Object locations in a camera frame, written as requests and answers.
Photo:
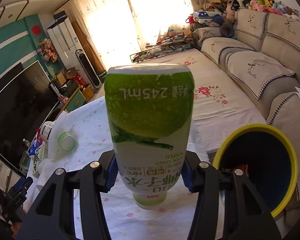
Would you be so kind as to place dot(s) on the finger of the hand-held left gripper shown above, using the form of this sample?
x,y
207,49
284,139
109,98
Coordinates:
x,y
21,186

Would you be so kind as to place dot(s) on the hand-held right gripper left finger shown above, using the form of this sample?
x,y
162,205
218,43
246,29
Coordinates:
x,y
112,175

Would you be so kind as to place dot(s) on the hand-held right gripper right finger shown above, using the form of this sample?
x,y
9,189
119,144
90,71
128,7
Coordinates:
x,y
188,177

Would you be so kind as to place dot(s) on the white box with green print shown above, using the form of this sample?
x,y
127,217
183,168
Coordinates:
x,y
40,162

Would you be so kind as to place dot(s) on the white tub with label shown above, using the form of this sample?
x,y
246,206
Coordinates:
x,y
48,130

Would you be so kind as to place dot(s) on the black bin with yellow rim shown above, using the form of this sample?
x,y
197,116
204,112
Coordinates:
x,y
252,155

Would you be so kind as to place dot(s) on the green and white drink bottle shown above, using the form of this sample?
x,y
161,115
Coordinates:
x,y
150,110

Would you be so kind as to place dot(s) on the clear glass bowl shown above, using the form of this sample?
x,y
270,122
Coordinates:
x,y
25,163

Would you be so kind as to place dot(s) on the white drawer unit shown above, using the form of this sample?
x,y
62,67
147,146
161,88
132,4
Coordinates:
x,y
2,170

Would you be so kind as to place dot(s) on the blue tissue pack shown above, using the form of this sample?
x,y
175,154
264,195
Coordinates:
x,y
35,150

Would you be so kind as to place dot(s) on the clear water bottle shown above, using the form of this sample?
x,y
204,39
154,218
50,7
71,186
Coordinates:
x,y
27,143

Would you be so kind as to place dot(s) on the white floral tablecloth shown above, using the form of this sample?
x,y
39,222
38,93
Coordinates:
x,y
90,130

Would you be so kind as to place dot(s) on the large curved television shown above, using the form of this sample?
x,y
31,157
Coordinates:
x,y
15,120

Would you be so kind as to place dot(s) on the black tower fan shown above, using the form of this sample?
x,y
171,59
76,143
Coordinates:
x,y
96,83

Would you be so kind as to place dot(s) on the cream floral bed sheet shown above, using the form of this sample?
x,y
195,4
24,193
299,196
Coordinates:
x,y
215,80

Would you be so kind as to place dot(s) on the black tube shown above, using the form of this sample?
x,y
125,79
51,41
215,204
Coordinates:
x,y
55,89

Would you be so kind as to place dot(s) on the small cardboard box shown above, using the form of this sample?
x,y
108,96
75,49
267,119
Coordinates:
x,y
61,78

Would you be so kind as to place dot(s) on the cluttered glass coffee table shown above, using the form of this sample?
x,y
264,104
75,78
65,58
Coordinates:
x,y
162,50

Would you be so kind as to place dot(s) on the brown cardboard sheet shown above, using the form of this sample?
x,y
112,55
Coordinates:
x,y
85,37

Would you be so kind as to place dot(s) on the white standing air conditioner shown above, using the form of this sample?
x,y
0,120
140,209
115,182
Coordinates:
x,y
65,40

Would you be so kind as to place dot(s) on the dark round cushion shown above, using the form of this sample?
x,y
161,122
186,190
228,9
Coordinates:
x,y
227,30

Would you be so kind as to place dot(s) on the beige sofa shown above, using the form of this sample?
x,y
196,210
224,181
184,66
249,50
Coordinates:
x,y
277,45

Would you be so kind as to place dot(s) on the white case with star print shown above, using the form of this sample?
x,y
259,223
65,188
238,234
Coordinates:
x,y
202,17

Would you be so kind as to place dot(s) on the blue box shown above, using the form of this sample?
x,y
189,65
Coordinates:
x,y
60,13

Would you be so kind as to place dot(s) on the cream embroidered curtain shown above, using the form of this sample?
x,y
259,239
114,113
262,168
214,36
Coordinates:
x,y
102,5

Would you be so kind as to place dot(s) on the pile of plush toys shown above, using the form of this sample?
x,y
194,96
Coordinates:
x,y
262,3

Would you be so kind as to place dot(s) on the artificial flower wall decoration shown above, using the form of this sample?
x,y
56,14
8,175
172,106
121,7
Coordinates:
x,y
47,50

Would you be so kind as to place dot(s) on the red round wall ornament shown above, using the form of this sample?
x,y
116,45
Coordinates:
x,y
36,30

